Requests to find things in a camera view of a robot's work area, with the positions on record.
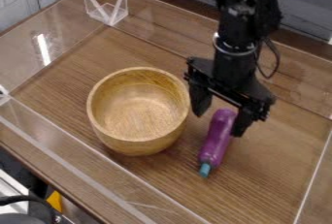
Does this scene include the brown wooden bowl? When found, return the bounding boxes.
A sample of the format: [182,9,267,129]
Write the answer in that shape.
[85,67,190,156]

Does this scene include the clear acrylic tray enclosure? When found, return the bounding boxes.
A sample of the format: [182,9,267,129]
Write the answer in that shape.
[0,0,332,224]

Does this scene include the black cable loop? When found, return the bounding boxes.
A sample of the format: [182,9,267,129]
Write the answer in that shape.
[0,194,56,224]

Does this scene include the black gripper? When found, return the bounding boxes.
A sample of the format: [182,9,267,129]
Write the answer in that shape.
[184,38,277,138]

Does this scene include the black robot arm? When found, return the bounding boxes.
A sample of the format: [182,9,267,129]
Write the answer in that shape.
[184,0,281,137]

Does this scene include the purple toy eggplant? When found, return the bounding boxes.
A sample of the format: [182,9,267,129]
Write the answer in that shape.
[198,109,235,177]

